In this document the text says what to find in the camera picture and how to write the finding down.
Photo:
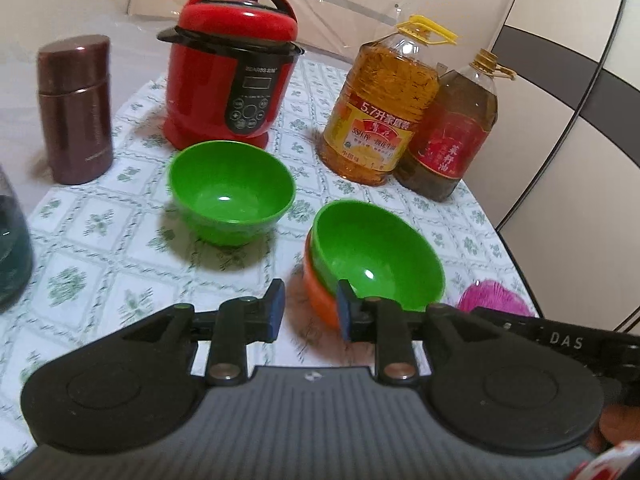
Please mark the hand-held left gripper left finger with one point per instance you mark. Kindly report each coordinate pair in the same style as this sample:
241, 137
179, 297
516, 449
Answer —
276, 312

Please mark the green plastic bowl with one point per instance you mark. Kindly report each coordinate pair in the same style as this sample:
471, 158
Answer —
380, 255
230, 195

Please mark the white grey wardrobe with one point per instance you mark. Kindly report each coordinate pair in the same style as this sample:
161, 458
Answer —
575, 110

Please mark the red electric pressure cooker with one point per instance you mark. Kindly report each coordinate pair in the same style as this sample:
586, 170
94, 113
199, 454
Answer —
225, 75

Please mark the yellow label oil bottle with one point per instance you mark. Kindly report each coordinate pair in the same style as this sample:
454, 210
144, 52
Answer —
380, 110

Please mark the clear plastic sheet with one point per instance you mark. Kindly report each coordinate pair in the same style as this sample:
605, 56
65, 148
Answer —
330, 5

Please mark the large pink transparent plate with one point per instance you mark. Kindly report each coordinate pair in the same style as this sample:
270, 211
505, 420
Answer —
487, 300

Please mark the brown metal thermos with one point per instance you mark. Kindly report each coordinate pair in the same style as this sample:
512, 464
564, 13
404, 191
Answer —
75, 115

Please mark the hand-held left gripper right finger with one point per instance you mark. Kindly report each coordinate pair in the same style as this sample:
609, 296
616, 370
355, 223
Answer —
345, 312

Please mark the white green floral tablecloth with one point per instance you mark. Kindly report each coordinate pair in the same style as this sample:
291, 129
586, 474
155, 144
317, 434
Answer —
110, 240

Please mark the person's right hand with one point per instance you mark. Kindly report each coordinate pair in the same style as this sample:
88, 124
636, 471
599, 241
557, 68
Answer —
617, 427

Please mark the red white patterned sleeve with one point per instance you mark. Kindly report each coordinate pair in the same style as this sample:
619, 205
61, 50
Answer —
610, 462

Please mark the dark green glass jar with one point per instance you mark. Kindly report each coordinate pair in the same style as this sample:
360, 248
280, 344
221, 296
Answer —
12, 255

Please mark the red label oil bottle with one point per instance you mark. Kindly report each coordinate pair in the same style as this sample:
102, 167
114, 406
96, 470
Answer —
450, 145

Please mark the orange plastic bowl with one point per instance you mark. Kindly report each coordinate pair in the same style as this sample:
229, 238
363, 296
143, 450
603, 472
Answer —
320, 300

